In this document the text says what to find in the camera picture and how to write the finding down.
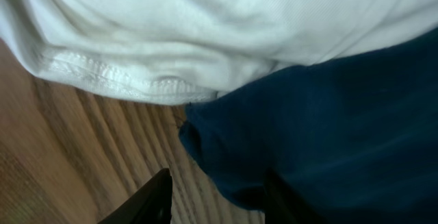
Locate white t-shirt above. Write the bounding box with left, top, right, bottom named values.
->
left=1, top=0, right=437, bottom=105

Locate dark blue t-shirt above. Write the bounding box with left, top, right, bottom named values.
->
left=179, top=31, right=437, bottom=223

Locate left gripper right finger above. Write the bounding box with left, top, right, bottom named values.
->
left=263, top=171, right=325, bottom=224

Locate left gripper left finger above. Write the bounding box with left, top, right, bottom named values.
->
left=99, top=169, right=172, bottom=224

